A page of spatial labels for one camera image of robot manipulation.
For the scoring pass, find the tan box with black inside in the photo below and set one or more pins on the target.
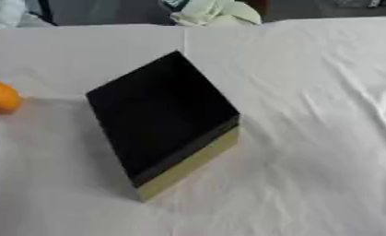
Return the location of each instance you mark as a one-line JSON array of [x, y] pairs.
[[163, 116]]

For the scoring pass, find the pale green bundled cloth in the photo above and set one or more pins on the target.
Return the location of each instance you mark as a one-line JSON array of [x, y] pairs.
[[214, 14]]

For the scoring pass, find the black pole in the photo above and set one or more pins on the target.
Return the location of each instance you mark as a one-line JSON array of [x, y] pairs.
[[46, 12]]

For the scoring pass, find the orange toy fruit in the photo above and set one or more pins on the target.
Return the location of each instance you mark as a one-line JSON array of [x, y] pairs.
[[1, 96]]

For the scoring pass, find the white bag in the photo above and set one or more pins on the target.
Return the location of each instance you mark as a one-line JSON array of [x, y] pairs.
[[5, 14]]

